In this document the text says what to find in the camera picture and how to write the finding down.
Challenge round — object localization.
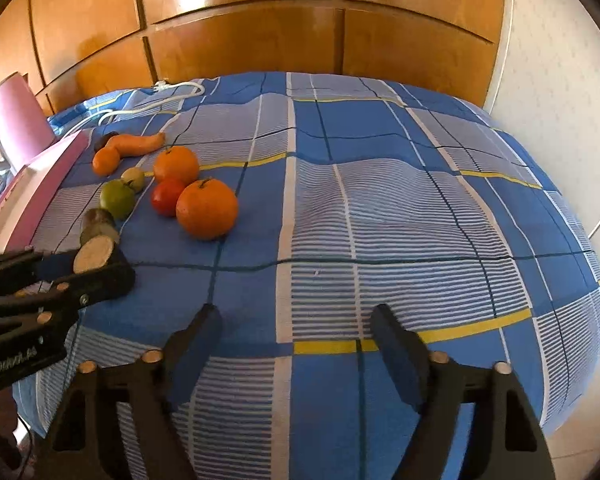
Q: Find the large orange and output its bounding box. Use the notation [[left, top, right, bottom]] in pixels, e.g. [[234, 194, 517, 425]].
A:
[[152, 145, 200, 185], [176, 178, 239, 240]]

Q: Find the small yellow-green fruit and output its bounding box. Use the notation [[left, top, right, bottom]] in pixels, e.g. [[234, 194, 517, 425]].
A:
[[120, 167, 146, 194]]

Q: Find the red tomato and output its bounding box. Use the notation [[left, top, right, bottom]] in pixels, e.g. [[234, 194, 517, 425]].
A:
[[150, 178, 186, 218]]

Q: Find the pink electric kettle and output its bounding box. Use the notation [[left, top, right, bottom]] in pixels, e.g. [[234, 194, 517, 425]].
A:
[[0, 72, 56, 174]]

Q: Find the pink white tray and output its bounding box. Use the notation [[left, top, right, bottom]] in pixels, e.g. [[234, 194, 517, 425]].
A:
[[0, 130, 90, 254]]

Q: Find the green tomato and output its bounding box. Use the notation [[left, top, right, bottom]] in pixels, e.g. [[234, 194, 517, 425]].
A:
[[99, 179, 136, 221]]

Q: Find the white power cable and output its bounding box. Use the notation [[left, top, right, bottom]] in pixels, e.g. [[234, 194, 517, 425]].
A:
[[66, 79, 208, 134]]

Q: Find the wooden wardrobe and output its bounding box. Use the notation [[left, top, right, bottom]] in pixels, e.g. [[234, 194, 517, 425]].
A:
[[0, 0, 505, 113]]

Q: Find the blue checkered tablecloth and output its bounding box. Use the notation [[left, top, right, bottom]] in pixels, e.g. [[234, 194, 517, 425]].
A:
[[14, 73, 600, 479]]

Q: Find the orange carrot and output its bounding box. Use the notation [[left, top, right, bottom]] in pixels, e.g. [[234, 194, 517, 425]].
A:
[[106, 132, 166, 158]]

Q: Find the small orange mandarin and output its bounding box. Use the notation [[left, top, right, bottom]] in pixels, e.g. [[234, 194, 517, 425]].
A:
[[92, 146, 121, 177]]

